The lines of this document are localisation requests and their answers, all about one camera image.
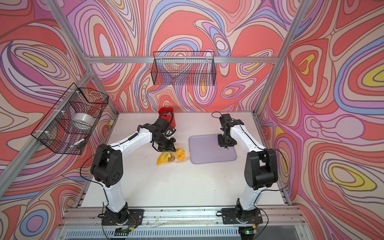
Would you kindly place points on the black wire basket on left wall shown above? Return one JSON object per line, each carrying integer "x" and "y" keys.
{"x": 56, "y": 132}

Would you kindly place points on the clear resealable bag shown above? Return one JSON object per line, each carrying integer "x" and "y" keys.
{"x": 181, "y": 155}

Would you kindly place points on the aluminium corner frame post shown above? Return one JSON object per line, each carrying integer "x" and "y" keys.
{"x": 293, "y": 29}

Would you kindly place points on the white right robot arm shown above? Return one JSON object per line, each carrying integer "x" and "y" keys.
{"x": 260, "y": 172}

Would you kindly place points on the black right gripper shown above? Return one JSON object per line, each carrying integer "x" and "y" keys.
{"x": 223, "y": 144}

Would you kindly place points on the black wire basket on back wall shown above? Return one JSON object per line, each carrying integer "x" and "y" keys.
{"x": 184, "y": 68}

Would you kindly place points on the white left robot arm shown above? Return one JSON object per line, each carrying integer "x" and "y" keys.
{"x": 107, "y": 167}

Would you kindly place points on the black wire basket on wall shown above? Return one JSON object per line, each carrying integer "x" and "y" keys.
{"x": 184, "y": 68}
{"x": 56, "y": 132}

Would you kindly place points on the red cup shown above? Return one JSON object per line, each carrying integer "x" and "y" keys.
{"x": 167, "y": 113}

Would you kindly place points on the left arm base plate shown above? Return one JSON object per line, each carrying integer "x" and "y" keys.
{"x": 130, "y": 217}

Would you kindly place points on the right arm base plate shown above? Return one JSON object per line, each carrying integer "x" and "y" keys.
{"x": 231, "y": 216}

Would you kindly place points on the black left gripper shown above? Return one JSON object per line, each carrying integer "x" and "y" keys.
{"x": 170, "y": 147}

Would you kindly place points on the lavender plastic tray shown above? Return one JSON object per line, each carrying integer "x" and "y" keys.
{"x": 205, "y": 149}

